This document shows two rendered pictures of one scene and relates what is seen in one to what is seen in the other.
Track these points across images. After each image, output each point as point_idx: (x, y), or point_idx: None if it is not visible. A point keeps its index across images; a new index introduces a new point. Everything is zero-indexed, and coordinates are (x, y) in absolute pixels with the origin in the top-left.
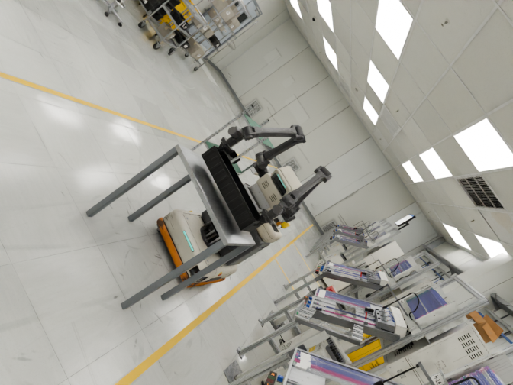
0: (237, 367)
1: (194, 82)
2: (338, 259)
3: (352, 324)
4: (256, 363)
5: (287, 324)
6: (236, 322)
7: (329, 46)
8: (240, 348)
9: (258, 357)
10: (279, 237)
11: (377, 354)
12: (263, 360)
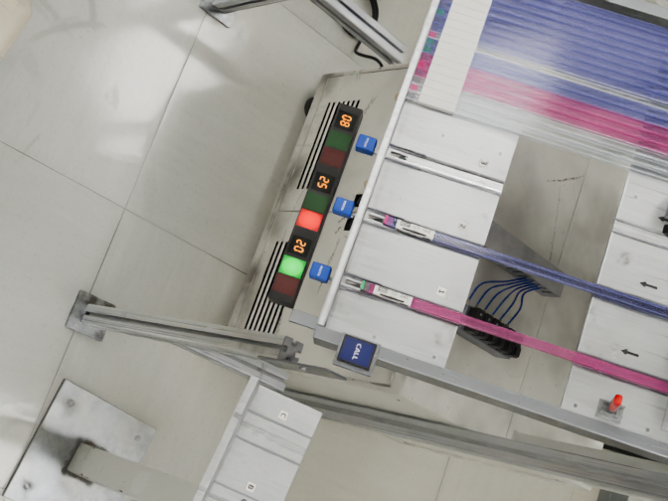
0: (74, 413)
1: None
2: None
3: (535, 415)
4: (192, 274)
5: (228, 335)
6: (50, 172)
7: None
8: (85, 300)
9: (201, 230)
10: (5, 51)
11: (646, 495)
12: (233, 219)
